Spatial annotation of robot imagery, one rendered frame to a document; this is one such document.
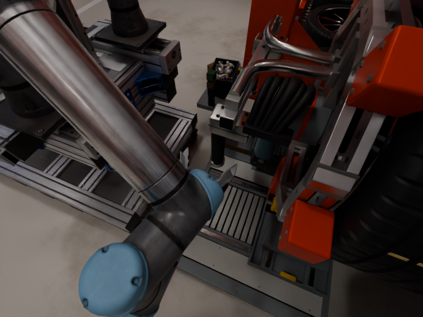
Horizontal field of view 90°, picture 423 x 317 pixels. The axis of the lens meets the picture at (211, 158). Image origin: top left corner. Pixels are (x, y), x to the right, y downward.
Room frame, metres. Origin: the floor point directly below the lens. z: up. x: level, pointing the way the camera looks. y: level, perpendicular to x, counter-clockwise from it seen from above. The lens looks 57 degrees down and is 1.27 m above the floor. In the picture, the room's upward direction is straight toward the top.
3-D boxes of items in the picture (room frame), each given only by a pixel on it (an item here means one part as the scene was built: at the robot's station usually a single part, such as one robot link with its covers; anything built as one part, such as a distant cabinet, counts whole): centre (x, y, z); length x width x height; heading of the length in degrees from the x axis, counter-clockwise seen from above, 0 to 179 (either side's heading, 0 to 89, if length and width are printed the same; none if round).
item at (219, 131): (0.32, -0.04, 0.93); 0.09 x 0.05 x 0.05; 67
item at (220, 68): (1.06, -0.07, 0.51); 0.20 x 0.14 x 0.13; 165
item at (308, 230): (0.11, -0.18, 0.85); 0.09 x 0.08 x 0.07; 157
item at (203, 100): (1.08, -0.08, 0.44); 0.43 x 0.17 x 0.03; 157
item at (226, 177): (0.23, -0.03, 0.85); 0.09 x 0.03 x 0.06; 126
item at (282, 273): (0.30, -0.44, 0.13); 0.50 x 0.36 x 0.10; 157
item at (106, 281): (0.03, 0.10, 0.95); 0.11 x 0.08 x 0.11; 142
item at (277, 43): (0.54, -0.22, 1.03); 0.19 x 0.18 x 0.11; 67
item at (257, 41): (0.64, -0.18, 0.93); 0.09 x 0.05 x 0.05; 67
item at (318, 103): (0.43, -0.23, 0.85); 0.21 x 0.14 x 0.14; 67
